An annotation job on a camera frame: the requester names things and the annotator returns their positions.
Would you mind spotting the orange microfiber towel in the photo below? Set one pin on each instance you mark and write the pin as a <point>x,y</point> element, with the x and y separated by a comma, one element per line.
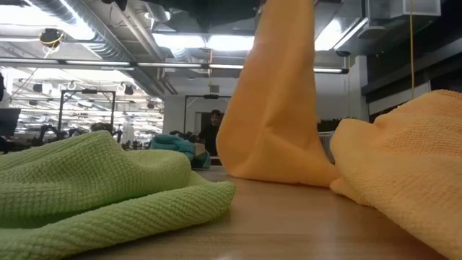
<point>278,108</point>
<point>415,162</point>

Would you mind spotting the teal microfiber towel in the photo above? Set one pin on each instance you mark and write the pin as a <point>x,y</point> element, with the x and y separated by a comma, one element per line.
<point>173,143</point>

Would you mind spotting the green microfiber towel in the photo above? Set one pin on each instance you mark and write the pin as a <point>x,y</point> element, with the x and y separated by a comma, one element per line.
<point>90,173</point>

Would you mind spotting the person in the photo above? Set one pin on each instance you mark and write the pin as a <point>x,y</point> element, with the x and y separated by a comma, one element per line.
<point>101,127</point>
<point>211,137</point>

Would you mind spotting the small grey hanging sign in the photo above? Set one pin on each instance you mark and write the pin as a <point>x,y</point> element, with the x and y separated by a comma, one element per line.
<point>214,89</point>

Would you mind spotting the long ceiling light bar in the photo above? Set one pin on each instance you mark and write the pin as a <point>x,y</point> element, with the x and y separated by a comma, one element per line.
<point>97,63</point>

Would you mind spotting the black round ceiling device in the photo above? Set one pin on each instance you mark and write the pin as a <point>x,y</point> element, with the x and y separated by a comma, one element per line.
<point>50,37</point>

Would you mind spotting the white ceiling box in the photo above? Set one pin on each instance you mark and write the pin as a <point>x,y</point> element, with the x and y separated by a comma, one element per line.
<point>397,9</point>

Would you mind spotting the dark computer monitor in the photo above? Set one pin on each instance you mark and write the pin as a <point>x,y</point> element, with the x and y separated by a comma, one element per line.
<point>9,121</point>

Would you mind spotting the black gantry frame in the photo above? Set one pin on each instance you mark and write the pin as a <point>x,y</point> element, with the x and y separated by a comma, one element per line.
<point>211,96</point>
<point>88,91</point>

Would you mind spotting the silver ceiling duct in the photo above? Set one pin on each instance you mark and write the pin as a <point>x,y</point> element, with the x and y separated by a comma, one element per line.
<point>108,47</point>

